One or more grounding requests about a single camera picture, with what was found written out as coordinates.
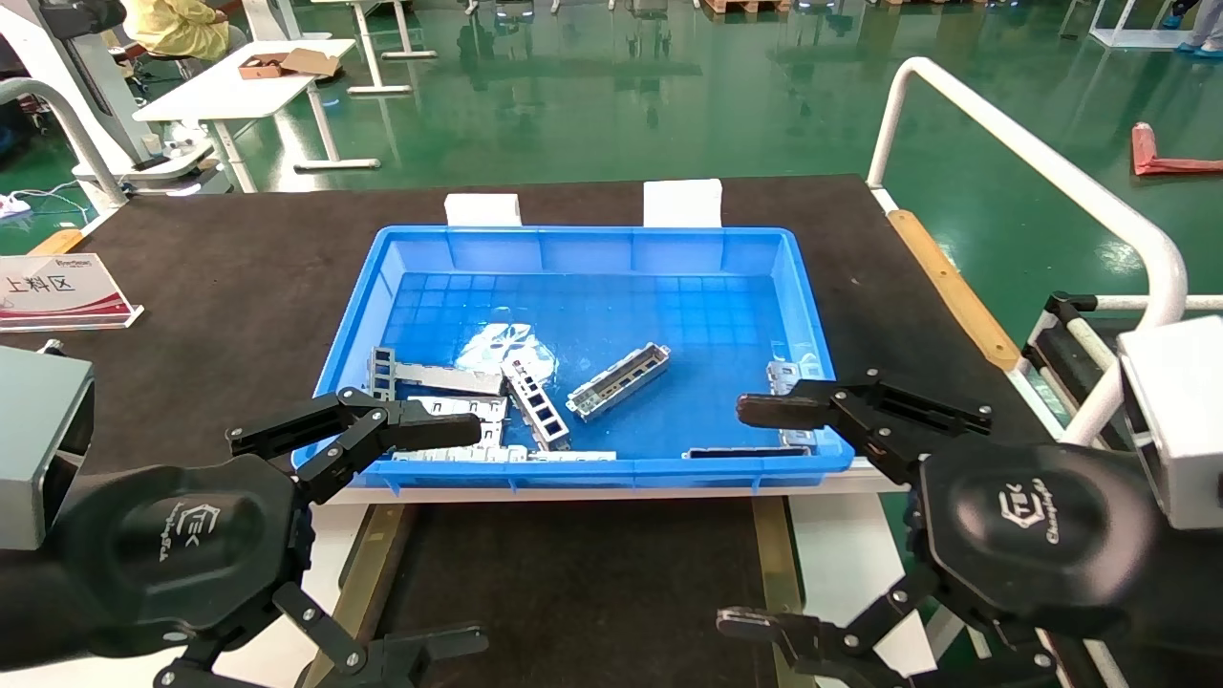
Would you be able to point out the short wooden edge strip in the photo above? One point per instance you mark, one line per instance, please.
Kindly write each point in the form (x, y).
(55, 242)

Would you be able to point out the grey metal part with windows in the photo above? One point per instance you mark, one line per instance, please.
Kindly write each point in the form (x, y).
(535, 406)

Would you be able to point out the black roller frame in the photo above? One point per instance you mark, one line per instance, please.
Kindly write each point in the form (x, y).
(1061, 344)

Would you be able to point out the grey curved tube rail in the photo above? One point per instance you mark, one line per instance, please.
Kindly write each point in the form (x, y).
(67, 124)

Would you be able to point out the blue plastic bin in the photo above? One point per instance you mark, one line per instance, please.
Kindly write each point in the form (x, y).
(611, 296)

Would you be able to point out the small white foam block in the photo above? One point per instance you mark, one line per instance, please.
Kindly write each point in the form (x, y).
(482, 210)

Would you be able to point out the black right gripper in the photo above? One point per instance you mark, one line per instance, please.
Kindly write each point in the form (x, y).
(1041, 526)

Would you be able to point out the white floor frame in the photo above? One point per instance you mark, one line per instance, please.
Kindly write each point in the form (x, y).
(1132, 36)

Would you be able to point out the white robot stand with base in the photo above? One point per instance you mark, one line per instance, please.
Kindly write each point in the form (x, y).
(76, 67)

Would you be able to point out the grey metal part with frame end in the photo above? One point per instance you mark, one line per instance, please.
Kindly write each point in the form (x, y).
(449, 377)

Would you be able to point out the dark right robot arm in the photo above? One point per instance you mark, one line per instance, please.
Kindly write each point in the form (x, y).
(1194, 602)

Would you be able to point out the long grey metal bracket part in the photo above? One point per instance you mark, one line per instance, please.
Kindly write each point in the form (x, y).
(621, 380)

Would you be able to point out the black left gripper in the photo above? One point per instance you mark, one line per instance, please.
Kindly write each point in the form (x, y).
(182, 545)

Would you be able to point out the flat slotted grey metal part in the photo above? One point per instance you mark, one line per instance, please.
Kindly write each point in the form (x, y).
(492, 406)
(492, 438)

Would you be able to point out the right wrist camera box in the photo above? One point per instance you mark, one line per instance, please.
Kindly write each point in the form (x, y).
(1180, 411)

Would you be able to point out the acrylic sign with red print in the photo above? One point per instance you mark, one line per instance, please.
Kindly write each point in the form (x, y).
(57, 291)

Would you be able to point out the person with blue shoe covers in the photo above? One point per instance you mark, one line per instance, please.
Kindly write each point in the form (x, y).
(1206, 29)

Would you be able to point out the red object on floor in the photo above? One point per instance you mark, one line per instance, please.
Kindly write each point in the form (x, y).
(1161, 162)

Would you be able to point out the long wooden edge strip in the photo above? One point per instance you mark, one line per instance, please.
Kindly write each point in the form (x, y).
(955, 291)

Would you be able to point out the long thin grey metal part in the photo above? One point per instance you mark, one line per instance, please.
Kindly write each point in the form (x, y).
(535, 456)

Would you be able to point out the grey metal part with tabs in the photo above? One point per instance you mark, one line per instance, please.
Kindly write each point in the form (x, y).
(783, 373)

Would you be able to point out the open cardboard box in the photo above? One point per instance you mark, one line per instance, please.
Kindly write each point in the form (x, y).
(287, 64)

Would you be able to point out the white table frame legs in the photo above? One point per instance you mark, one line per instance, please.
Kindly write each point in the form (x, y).
(382, 48)

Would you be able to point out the white paper label right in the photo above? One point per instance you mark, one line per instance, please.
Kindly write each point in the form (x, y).
(682, 203)

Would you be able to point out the person in yellow coat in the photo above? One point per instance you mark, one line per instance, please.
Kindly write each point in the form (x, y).
(177, 24)

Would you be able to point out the white background table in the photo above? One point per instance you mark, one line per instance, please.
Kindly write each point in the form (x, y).
(229, 91)

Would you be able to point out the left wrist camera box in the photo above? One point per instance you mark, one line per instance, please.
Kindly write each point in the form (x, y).
(38, 440)

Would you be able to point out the black table mat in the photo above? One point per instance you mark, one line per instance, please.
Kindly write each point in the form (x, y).
(239, 287)

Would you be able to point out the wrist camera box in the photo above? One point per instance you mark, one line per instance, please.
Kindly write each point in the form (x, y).
(38, 440)
(1180, 411)

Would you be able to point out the white power strip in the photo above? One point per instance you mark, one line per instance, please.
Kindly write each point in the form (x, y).
(14, 204)

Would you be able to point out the white tubular guard rail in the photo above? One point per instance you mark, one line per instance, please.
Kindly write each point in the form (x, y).
(1051, 167)

